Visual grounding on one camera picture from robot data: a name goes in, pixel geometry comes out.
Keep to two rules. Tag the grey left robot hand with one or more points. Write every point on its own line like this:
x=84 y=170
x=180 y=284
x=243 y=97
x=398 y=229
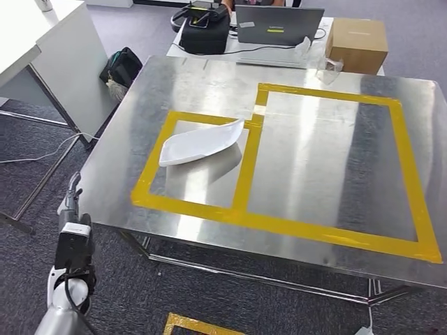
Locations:
x=72 y=205

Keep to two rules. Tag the white curved car body part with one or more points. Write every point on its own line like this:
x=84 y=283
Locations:
x=198 y=143

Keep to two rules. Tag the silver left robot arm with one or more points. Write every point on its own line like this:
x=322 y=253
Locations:
x=59 y=323

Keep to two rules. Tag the stainless steel workbench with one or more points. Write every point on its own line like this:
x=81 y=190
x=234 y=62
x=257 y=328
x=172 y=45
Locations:
x=314 y=162

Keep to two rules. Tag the white desk with steel legs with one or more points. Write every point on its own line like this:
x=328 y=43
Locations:
x=69 y=69

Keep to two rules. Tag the black bag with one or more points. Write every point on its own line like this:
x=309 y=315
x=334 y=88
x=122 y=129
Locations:
x=122 y=69

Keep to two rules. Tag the black carrying case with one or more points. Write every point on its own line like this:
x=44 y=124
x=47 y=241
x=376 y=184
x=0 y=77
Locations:
x=204 y=39

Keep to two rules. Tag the person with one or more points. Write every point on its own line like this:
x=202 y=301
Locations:
x=227 y=4

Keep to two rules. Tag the grey laptop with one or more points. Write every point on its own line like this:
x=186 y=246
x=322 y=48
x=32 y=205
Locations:
x=279 y=25

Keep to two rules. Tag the clear plastic bag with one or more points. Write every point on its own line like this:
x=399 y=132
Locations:
x=328 y=69

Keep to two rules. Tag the brown cardboard box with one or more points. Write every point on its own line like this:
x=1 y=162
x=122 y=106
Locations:
x=356 y=46

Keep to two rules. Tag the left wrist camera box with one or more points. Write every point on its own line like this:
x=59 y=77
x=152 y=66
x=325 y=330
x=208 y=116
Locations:
x=73 y=252

